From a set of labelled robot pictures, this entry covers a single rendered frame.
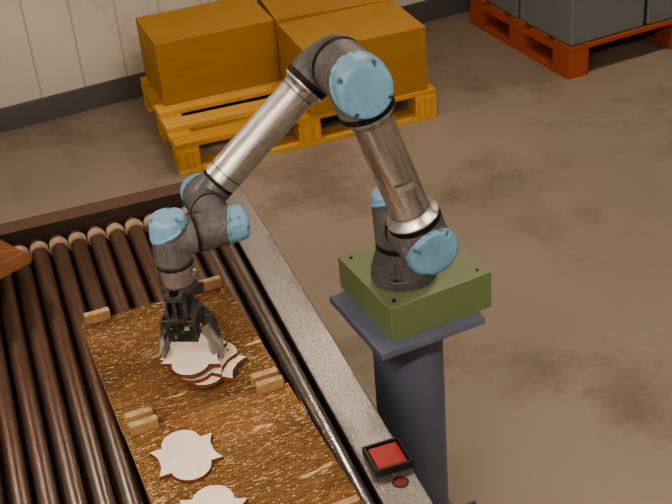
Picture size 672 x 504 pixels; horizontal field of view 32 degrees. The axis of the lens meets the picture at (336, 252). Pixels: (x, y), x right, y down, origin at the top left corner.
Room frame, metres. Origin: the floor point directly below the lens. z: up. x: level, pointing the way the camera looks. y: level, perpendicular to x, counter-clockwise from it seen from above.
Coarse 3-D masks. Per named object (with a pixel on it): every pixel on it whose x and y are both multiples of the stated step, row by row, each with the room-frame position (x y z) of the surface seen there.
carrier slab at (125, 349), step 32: (224, 288) 2.27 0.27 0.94; (128, 320) 2.17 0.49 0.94; (224, 320) 2.14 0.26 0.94; (96, 352) 2.06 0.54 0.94; (128, 352) 2.05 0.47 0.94; (256, 352) 2.01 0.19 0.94; (128, 384) 1.94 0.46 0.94; (160, 384) 1.93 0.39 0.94; (224, 384) 1.91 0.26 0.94; (160, 416) 1.83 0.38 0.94
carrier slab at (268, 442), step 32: (288, 384) 1.89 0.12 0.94; (192, 416) 1.82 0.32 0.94; (224, 416) 1.81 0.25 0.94; (256, 416) 1.80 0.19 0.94; (288, 416) 1.79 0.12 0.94; (160, 448) 1.73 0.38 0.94; (224, 448) 1.71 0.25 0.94; (256, 448) 1.70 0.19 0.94; (288, 448) 1.69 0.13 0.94; (320, 448) 1.69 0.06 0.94; (224, 480) 1.62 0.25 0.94; (256, 480) 1.61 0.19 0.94; (288, 480) 1.61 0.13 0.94; (320, 480) 1.60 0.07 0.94
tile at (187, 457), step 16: (176, 432) 1.76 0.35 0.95; (192, 432) 1.75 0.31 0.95; (176, 448) 1.71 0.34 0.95; (192, 448) 1.71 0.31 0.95; (208, 448) 1.70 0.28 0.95; (160, 464) 1.67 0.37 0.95; (176, 464) 1.67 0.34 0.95; (192, 464) 1.66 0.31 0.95; (208, 464) 1.66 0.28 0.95; (160, 480) 1.64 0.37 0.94; (176, 480) 1.63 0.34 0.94; (192, 480) 1.62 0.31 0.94
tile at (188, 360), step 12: (204, 336) 2.01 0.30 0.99; (180, 348) 1.97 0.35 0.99; (192, 348) 1.97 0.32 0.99; (204, 348) 1.97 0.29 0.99; (168, 360) 1.94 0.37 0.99; (180, 360) 1.93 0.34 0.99; (192, 360) 1.93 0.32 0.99; (204, 360) 1.92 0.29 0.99; (216, 360) 1.92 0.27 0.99; (180, 372) 1.89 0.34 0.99; (192, 372) 1.89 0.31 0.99; (204, 372) 1.90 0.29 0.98
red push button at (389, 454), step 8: (376, 448) 1.68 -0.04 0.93; (384, 448) 1.68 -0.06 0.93; (392, 448) 1.68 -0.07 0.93; (376, 456) 1.66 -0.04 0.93; (384, 456) 1.66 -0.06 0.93; (392, 456) 1.65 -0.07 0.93; (400, 456) 1.65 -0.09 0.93; (376, 464) 1.64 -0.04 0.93; (384, 464) 1.63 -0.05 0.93; (392, 464) 1.63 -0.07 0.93
